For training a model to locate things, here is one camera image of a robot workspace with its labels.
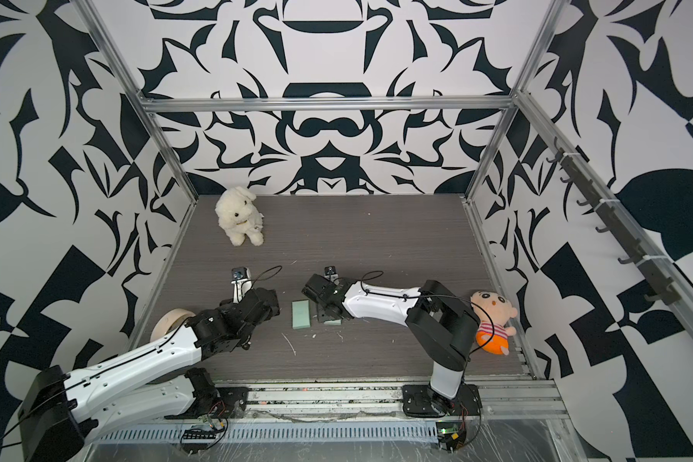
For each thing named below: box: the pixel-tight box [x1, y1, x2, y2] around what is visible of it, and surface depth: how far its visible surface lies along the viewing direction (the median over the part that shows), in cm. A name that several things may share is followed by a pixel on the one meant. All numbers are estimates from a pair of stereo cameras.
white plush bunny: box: [214, 186, 265, 247], surface depth 95 cm
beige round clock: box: [150, 308, 197, 342], surface depth 77 cm
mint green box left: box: [291, 299, 311, 331], surface depth 89 cm
